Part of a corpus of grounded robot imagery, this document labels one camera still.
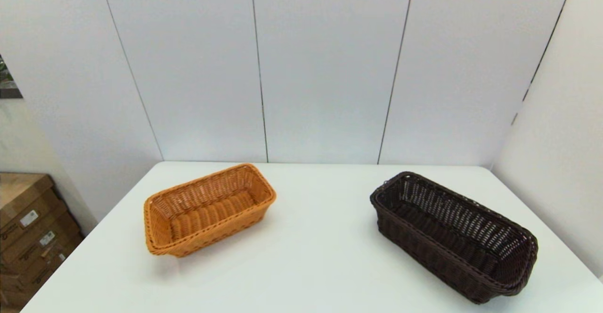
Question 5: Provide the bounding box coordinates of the orange wicker basket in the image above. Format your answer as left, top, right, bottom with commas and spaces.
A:
144, 163, 277, 257

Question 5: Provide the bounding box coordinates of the dark brown wicker basket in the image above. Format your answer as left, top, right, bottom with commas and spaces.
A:
370, 172, 538, 304

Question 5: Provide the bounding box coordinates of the brown cardboard box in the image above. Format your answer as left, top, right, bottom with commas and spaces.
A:
0, 264, 71, 310
0, 212, 80, 264
0, 173, 64, 231
0, 235, 85, 288

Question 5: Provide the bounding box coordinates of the dark framed wall picture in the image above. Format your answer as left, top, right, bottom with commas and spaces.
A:
0, 55, 23, 99

